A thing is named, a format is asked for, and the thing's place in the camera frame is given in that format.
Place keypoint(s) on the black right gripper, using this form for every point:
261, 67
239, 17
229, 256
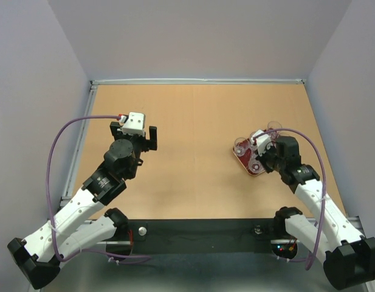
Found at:
268, 169

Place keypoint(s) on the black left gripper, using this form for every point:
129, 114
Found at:
147, 144

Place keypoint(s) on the clear glass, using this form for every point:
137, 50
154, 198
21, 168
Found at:
276, 138
253, 135
273, 125
241, 145
255, 168

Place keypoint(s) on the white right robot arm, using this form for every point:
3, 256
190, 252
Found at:
347, 256

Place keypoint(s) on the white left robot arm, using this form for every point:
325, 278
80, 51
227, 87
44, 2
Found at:
40, 254

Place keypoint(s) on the red rectangular tray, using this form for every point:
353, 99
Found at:
249, 155

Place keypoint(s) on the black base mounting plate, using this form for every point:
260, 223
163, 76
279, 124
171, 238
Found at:
202, 236

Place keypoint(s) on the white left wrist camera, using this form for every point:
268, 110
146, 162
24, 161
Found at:
133, 123

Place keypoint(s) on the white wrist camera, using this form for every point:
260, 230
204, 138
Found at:
133, 123
262, 143

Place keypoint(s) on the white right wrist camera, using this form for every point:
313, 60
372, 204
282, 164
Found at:
262, 143

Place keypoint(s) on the aluminium frame rail back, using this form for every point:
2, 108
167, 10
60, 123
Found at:
196, 81

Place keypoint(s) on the aluminium frame rail left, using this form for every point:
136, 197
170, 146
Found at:
69, 187

